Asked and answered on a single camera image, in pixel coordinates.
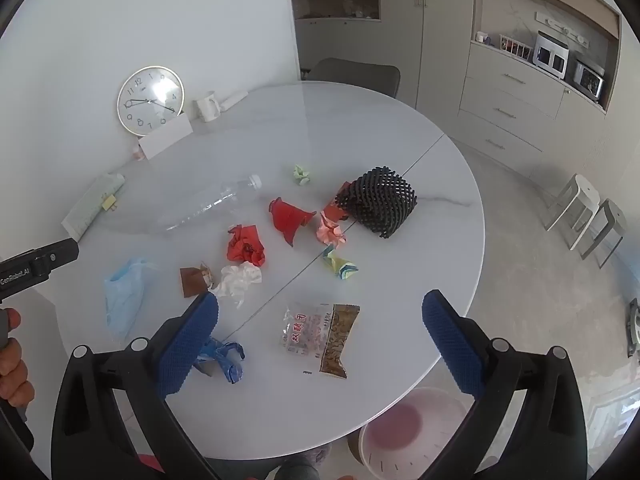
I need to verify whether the brown wrapper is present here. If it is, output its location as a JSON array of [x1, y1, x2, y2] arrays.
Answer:
[[180, 262, 216, 299]]

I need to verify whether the red cloth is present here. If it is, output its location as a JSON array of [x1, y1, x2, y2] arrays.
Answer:
[[134, 454, 166, 477]]

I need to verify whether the person's left hand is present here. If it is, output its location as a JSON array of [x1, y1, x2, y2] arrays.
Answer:
[[0, 307, 36, 402]]

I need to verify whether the white stool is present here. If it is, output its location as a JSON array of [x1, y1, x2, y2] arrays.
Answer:
[[545, 174, 601, 251]]

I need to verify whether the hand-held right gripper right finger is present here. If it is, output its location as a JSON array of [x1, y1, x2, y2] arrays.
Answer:
[[422, 289, 588, 480]]

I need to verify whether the colourful paper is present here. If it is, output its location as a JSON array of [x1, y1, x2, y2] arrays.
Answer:
[[321, 246, 360, 280]]

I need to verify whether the clear plastic bottle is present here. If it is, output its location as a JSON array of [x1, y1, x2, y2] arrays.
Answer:
[[159, 174, 263, 233]]

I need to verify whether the light blue face mask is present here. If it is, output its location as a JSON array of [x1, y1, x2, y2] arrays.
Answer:
[[103, 257, 156, 343]]

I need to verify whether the black silver countertop appliance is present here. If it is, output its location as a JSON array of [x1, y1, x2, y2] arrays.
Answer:
[[570, 57, 606, 102]]

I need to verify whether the round white wall clock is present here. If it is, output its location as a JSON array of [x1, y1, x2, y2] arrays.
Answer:
[[117, 66, 185, 137]]

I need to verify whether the clear snack packet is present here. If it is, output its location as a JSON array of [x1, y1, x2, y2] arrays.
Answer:
[[280, 302, 333, 358]]

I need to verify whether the white cylindrical tube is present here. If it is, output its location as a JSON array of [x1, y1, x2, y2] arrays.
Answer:
[[218, 91, 249, 112]]

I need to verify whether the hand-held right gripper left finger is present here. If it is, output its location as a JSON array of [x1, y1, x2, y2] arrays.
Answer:
[[50, 291, 221, 480]]

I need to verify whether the wall niche shelf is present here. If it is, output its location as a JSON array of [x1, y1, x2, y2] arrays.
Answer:
[[290, 0, 381, 23]]

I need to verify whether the beige drawer cabinet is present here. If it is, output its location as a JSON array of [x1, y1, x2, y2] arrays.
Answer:
[[457, 42, 571, 167]]

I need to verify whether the brown snack packet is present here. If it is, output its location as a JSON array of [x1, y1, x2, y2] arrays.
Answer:
[[317, 303, 361, 378]]

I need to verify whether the blue wrapper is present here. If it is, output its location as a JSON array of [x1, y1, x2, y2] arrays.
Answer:
[[195, 337, 246, 385]]

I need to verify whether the grey stool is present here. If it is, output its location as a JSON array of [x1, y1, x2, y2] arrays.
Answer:
[[580, 199, 627, 268]]

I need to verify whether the red paper ball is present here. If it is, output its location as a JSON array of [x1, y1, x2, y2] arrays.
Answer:
[[226, 224, 267, 267]]

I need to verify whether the silver countertop oven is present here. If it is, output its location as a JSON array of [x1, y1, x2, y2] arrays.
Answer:
[[532, 30, 571, 79]]

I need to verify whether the white mug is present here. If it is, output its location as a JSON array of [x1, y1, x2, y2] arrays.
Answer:
[[194, 91, 222, 123]]

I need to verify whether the orange snack wrapper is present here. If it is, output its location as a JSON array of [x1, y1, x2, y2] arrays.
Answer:
[[322, 200, 351, 222]]

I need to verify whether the beige tall cupboard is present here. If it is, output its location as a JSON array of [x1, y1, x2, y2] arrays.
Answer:
[[380, 0, 476, 111]]

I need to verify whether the pink translucent bin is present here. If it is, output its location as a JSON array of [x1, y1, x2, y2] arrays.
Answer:
[[357, 386, 473, 480]]

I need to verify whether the pink paper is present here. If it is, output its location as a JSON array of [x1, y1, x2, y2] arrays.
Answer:
[[316, 211, 347, 246]]

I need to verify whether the red wrapper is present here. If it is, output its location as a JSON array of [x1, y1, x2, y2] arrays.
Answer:
[[268, 197, 318, 248]]

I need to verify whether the white wall rail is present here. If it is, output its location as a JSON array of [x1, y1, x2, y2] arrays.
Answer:
[[535, 10, 591, 49]]

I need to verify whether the white tissue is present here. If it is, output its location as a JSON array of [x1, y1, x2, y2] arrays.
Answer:
[[210, 263, 263, 309]]

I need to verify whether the green white packet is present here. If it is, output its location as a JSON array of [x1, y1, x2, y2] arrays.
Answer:
[[61, 172, 126, 240]]

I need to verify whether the small dish rack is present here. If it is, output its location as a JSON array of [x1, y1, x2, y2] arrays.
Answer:
[[497, 35, 533, 64]]

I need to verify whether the black foam net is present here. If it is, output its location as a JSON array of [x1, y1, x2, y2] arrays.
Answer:
[[334, 166, 418, 239]]

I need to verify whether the grey fuzzy cloth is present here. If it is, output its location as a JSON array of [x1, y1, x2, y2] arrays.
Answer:
[[277, 445, 331, 480]]

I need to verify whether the white card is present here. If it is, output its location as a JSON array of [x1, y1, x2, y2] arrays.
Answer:
[[138, 113, 193, 159]]

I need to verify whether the grey dining chair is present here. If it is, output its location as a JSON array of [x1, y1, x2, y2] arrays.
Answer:
[[309, 57, 402, 100]]

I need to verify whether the grey floor appliance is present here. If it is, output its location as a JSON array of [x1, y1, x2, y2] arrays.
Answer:
[[625, 297, 640, 361]]

